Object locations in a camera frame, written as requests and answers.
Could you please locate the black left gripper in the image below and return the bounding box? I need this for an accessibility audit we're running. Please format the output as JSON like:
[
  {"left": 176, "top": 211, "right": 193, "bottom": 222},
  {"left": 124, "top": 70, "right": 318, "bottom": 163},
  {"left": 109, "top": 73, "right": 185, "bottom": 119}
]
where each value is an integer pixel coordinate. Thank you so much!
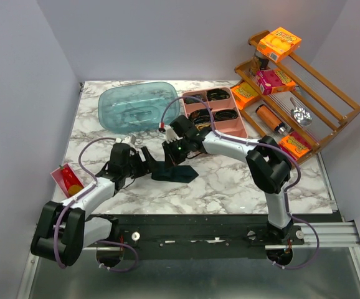
[{"left": 123, "top": 146, "right": 161, "bottom": 179}]

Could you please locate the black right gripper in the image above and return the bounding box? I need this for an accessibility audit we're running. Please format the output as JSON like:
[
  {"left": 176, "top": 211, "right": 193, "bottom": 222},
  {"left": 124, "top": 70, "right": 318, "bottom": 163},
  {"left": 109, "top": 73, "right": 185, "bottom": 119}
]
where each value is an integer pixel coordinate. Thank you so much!
[{"left": 161, "top": 138, "right": 190, "bottom": 171}]

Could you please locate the dark green tie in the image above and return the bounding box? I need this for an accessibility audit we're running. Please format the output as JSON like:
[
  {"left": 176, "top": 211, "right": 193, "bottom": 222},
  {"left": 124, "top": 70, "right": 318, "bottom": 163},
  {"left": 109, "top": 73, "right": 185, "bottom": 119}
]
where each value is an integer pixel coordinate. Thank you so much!
[{"left": 151, "top": 164, "right": 199, "bottom": 184}]

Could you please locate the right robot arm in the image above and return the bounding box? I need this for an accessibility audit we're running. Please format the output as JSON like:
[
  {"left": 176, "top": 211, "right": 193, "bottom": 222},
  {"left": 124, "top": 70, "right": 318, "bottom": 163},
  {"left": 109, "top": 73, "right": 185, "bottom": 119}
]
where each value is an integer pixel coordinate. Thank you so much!
[{"left": 158, "top": 115, "right": 293, "bottom": 244}]

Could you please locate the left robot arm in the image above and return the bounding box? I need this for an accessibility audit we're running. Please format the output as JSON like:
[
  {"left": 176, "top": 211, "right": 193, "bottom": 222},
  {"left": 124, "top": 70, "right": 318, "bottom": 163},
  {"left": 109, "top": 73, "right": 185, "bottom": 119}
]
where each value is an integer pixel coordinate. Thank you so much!
[{"left": 31, "top": 143, "right": 159, "bottom": 267}]

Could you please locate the yellow gold rolled tie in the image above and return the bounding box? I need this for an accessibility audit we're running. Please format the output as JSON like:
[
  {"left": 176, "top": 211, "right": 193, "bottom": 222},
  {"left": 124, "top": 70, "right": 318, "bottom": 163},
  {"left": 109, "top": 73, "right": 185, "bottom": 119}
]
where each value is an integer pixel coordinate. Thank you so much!
[{"left": 196, "top": 123, "right": 211, "bottom": 131}]

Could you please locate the dark multicolour rolled tie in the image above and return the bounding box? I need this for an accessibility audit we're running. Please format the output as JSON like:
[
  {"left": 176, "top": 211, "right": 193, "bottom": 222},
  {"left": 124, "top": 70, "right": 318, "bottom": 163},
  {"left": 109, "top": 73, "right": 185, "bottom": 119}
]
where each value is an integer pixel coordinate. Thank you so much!
[{"left": 189, "top": 108, "right": 211, "bottom": 125}]

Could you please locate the blue floral rolled tie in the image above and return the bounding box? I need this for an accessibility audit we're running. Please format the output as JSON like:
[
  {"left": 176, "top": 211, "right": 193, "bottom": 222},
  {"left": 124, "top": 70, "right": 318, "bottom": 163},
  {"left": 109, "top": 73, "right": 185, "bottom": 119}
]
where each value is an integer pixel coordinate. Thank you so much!
[{"left": 184, "top": 94, "right": 206, "bottom": 105}]

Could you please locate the pink compartment organizer box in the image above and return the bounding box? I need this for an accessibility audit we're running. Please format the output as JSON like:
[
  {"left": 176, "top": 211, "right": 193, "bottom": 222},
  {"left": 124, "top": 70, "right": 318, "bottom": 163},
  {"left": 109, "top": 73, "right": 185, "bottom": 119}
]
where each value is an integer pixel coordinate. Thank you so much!
[{"left": 183, "top": 87, "right": 247, "bottom": 138}]

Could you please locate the black blue rolled tie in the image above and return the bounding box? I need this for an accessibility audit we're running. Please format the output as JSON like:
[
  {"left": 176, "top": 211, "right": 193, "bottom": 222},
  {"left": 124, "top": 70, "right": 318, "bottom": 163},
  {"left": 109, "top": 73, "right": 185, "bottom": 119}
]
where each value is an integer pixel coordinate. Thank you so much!
[{"left": 214, "top": 109, "right": 239, "bottom": 121}]

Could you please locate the orange box middle shelf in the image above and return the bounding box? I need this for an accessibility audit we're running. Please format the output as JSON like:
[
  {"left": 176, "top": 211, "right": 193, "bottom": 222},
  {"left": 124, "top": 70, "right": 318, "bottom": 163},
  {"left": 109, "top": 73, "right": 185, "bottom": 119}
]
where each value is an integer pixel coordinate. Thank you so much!
[{"left": 230, "top": 82, "right": 260, "bottom": 110}]

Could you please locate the orange cylinder bottle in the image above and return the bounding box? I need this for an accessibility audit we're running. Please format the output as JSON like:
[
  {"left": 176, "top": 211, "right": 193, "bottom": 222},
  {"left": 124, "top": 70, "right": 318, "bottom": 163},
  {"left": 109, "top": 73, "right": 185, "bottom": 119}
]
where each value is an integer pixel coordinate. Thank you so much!
[{"left": 255, "top": 104, "right": 287, "bottom": 135}]

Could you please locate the orange pink box lower shelf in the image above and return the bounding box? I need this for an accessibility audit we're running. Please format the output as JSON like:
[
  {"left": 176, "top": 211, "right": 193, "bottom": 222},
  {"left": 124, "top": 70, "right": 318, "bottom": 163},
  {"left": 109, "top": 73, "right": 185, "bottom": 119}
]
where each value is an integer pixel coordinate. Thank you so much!
[{"left": 278, "top": 131, "right": 311, "bottom": 162}]

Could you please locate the pink snack box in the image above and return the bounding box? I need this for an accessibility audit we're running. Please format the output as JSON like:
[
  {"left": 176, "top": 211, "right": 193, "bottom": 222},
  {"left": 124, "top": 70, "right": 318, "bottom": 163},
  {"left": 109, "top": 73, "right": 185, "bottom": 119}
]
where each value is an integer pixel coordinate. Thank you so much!
[{"left": 255, "top": 69, "right": 296, "bottom": 95}]

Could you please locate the dark jar on rack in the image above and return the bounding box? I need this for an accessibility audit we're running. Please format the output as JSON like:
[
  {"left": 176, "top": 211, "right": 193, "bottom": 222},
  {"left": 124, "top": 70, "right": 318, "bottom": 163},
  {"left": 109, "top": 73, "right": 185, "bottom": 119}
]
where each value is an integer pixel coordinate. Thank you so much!
[{"left": 249, "top": 50, "right": 270, "bottom": 76}]

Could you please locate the wooden tiered rack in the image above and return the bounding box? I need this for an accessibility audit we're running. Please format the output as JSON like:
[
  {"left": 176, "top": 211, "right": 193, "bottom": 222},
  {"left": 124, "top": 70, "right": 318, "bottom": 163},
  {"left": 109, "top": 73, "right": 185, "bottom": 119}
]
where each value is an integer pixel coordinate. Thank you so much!
[{"left": 229, "top": 29, "right": 360, "bottom": 171}]

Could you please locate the silver metal scoop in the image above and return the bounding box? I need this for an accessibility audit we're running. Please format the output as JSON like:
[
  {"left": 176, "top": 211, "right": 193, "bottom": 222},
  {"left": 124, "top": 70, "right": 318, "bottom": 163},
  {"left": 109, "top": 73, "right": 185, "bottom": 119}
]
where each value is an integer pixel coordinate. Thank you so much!
[{"left": 290, "top": 97, "right": 312, "bottom": 127}]

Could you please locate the top orange snack box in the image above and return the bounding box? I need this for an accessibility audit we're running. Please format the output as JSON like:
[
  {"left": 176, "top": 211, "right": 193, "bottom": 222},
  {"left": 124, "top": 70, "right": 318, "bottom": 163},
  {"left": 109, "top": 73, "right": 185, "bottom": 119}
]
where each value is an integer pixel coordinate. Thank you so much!
[{"left": 257, "top": 27, "right": 302, "bottom": 62}]

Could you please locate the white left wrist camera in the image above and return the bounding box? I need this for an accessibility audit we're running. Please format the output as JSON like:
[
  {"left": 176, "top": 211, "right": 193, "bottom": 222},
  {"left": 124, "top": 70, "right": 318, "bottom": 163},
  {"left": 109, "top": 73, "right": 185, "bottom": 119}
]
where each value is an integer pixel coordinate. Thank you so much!
[{"left": 122, "top": 134, "right": 136, "bottom": 146}]

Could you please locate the black mounting base rail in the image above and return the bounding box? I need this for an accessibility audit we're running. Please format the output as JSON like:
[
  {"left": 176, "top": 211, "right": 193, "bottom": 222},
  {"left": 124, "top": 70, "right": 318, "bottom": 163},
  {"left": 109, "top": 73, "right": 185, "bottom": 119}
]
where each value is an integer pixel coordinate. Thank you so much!
[{"left": 84, "top": 214, "right": 304, "bottom": 260}]

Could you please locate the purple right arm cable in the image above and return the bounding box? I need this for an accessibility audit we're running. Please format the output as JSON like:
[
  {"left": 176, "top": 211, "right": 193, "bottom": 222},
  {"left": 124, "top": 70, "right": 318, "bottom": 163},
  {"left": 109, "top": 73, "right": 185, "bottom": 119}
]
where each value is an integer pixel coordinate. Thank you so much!
[{"left": 158, "top": 97, "right": 320, "bottom": 270}]

